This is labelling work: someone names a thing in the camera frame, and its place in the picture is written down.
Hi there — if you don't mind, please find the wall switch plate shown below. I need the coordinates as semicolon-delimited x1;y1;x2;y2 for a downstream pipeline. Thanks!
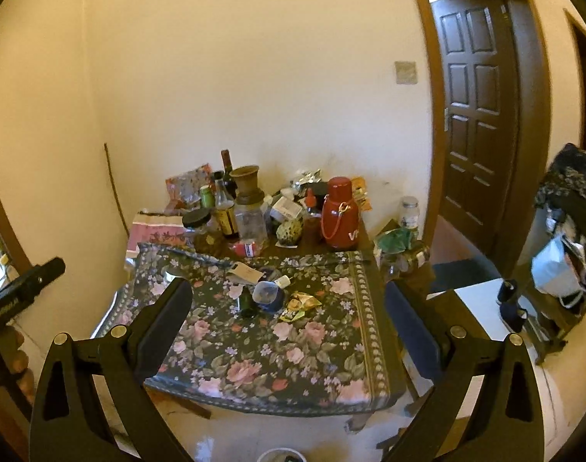
394;61;417;86

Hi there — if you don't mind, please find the patterned pink gift bag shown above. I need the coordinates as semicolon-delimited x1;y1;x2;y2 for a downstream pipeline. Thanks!
165;164;212;215

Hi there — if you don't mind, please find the person's left hand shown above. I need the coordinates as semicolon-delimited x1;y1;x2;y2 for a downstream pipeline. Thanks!
0;326;36;405

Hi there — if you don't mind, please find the brown jar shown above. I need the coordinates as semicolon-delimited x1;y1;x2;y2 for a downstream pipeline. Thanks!
303;216;323;246

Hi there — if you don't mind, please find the white labelled jar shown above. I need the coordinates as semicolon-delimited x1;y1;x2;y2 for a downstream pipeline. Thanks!
269;197;303;222

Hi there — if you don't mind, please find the green plastic bag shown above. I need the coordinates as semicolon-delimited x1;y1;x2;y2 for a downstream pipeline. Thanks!
374;228;416;257

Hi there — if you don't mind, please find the dark wine bottle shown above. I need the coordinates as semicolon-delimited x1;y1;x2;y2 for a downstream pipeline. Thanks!
220;149;238;199

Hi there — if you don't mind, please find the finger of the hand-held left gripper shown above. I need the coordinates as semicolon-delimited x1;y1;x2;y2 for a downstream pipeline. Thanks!
13;257;66;301

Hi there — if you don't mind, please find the glass jar with coins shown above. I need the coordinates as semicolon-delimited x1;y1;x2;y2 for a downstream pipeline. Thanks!
377;243;431;278

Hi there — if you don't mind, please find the jar with black lid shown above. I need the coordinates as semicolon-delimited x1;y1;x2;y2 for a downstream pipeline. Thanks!
182;209;221;252

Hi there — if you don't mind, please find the brown clay vase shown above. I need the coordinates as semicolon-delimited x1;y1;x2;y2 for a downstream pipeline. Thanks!
229;165;266;205

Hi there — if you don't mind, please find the pink folded cloth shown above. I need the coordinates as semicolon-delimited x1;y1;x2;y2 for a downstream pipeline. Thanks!
127;211;190;257

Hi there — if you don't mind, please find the floral tablecloth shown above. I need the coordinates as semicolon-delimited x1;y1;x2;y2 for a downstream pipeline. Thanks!
111;243;405;417

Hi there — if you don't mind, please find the dark patterned cloth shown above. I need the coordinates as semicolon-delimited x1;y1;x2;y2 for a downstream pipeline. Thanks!
536;143;586;209

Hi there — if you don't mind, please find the brown panelled door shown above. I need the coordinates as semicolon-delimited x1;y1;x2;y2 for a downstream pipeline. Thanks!
430;0;522;252

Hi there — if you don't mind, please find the thin wooden stick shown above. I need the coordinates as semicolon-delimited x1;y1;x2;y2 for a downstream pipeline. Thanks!
104;143;131;238

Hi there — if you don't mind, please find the clear bottle yellow label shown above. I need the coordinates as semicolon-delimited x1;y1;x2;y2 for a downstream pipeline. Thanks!
213;180;239;239

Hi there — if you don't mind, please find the white plastic bag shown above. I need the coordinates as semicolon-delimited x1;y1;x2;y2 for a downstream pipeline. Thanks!
531;233;586;299

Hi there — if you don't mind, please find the black shoe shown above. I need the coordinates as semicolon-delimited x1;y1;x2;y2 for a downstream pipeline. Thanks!
496;278;531;334

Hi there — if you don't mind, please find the green custard apple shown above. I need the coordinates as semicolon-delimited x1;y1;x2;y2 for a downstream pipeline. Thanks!
275;216;304;246

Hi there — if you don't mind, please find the beige paper card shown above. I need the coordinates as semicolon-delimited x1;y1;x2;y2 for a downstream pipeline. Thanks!
227;261;266;284

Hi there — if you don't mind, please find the wooden rack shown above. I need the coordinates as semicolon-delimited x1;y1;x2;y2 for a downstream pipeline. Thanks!
531;143;586;367

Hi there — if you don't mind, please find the silver foil bag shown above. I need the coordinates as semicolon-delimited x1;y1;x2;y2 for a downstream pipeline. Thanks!
288;168;323;189

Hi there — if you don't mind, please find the red thermos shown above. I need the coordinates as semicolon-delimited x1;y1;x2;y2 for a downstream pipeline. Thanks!
320;176;362;251

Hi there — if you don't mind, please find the yellow wrapper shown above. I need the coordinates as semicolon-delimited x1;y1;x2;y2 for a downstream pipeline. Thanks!
281;291;323;323

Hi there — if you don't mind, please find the white bucket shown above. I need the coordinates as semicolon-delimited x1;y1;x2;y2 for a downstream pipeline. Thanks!
256;447;307;462

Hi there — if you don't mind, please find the wooden stool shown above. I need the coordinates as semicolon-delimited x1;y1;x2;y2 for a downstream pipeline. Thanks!
377;276;532;448

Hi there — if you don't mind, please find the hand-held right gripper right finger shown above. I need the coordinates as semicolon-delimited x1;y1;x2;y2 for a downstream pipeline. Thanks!
377;280;546;462

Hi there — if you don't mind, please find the small dark green bottle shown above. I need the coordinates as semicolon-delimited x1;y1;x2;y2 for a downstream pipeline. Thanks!
238;286;256;319

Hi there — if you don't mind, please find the wooden table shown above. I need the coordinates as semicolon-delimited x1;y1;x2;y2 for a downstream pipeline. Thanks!
124;214;438;436

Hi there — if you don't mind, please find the large clear glass jar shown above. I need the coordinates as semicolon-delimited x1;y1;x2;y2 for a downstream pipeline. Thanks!
234;199;270;244

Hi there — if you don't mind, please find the orange packet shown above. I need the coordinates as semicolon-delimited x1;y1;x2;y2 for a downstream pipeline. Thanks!
351;176;373;213

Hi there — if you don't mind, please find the blue wrapper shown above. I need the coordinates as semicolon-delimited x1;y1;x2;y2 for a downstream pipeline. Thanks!
252;280;285;316

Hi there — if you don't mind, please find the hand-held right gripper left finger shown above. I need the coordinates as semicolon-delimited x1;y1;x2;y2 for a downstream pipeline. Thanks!
29;278;194;462

